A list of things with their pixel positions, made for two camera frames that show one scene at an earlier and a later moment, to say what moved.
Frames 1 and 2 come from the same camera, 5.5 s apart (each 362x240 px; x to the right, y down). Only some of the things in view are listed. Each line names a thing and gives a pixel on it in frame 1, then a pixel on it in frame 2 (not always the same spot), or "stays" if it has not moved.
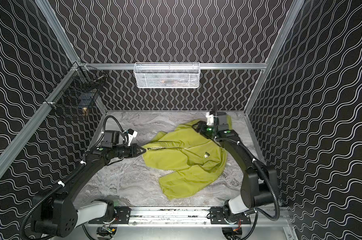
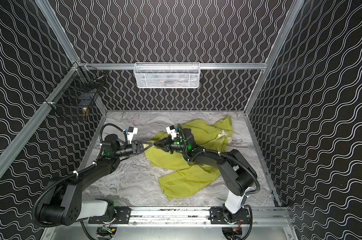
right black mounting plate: x=217 y=216 stays
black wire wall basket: x=78 y=89 stays
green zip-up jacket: x=191 y=158 stays
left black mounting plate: x=122 y=215 stays
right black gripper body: x=203 y=126 -> x=169 y=144
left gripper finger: x=140 y=150 -> x=149 y=145
